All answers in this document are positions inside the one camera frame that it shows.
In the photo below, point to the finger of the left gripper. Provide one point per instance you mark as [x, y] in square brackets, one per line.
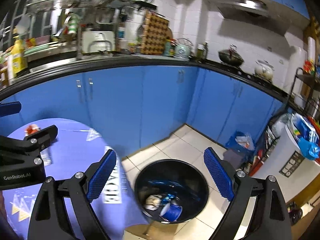
[11, 108]
[37, 141]

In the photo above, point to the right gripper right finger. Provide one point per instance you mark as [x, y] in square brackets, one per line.
[270, 218]

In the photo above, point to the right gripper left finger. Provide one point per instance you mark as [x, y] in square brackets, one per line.
[49, 219]

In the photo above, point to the orange white crushed carton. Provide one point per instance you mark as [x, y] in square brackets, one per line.
[31, 129]

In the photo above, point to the blue paper cup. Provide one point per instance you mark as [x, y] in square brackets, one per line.
[171, 212]

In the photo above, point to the gold white wrapper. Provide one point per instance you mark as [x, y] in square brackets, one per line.
[153, 202]

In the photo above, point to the blue kitchen cabinets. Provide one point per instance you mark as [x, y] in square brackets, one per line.
[133, 107]

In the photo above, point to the black trash bin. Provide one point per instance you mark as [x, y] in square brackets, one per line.
[178, 183]

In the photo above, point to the yellow detergent bottle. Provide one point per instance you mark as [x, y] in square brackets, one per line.
[18, 61]

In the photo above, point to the white cabinet box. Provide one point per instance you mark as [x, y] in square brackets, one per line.
[292, 171]

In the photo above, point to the blue plastic bag bin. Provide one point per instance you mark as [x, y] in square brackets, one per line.
[241, 143]

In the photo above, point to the white ceramic pot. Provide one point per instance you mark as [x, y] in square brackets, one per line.
[264, 70]

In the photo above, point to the wooden checkered board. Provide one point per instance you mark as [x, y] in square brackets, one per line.
[154, 35]

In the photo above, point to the black wok with lid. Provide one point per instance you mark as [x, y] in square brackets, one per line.
[230, 56]

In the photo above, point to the green kettle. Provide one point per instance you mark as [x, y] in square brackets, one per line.
[183, 48]

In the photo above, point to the range hood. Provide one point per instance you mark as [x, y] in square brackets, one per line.
[254, 12]

